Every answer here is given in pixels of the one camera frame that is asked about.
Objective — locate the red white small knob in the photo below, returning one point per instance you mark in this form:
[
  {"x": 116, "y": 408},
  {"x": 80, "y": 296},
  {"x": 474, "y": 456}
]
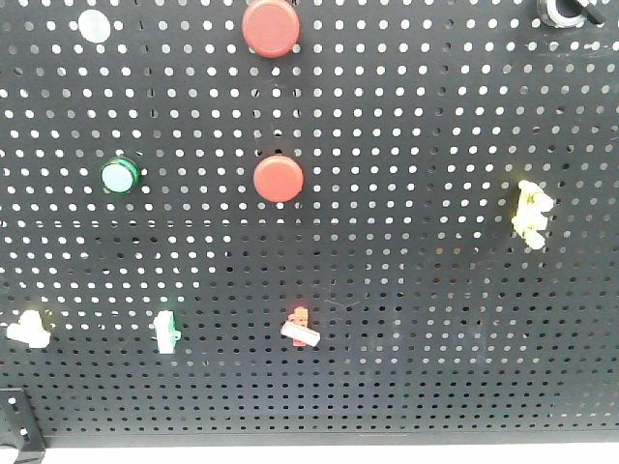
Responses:
[{"x": 296, "y": 327}]

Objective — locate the green white small knob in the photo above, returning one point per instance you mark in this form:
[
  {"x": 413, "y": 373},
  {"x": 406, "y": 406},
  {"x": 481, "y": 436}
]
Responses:
[{"x": 167, "y": 335}]

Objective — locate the yellow white small knob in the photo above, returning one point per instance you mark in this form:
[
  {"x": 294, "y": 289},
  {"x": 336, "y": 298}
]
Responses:
[{"x": 29, "y": 329}]

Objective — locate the black selector knob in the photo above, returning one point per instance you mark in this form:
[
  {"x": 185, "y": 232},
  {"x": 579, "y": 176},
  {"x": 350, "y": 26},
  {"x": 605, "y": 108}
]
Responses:
[{"x": 569, "y": 14}]

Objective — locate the lower red mushroom button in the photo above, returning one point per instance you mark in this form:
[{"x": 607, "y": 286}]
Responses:
[{"x": 278, "y": 178}]

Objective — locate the red mushroom button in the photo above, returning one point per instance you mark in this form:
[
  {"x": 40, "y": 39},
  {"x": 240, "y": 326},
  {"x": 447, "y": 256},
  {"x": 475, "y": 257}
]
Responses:
[
  {"x": 271, "y": 28},
  {"x": 278, "y": 178}
]

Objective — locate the black perforated pegboard panel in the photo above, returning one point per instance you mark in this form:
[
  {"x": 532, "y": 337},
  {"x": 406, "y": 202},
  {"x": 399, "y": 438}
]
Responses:
[{"x": 413, "y": 122}]

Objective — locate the green round push button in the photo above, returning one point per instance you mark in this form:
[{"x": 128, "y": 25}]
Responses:
[{"x": 120, "y": 175}]

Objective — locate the upper red mushroom button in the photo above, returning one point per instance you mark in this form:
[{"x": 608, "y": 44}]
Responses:
[{"x": 271, "y": 28}]

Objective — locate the white round plug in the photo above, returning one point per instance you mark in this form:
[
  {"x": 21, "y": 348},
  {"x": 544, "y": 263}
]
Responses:
[{"x": 94, "y": 26}]

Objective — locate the left black mounting clamp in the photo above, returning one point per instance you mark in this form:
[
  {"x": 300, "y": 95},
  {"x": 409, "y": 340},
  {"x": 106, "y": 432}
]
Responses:
[{"x": 19, "y": 427}]

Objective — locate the white height-adjustable desk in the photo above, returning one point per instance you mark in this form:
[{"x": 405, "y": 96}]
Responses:
[{"x": 546, "y": 453}]

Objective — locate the yellow toggle switch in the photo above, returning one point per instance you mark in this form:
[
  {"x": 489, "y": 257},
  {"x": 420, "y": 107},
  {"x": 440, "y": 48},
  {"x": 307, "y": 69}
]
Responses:
[{"x": 530, "y": 221}]

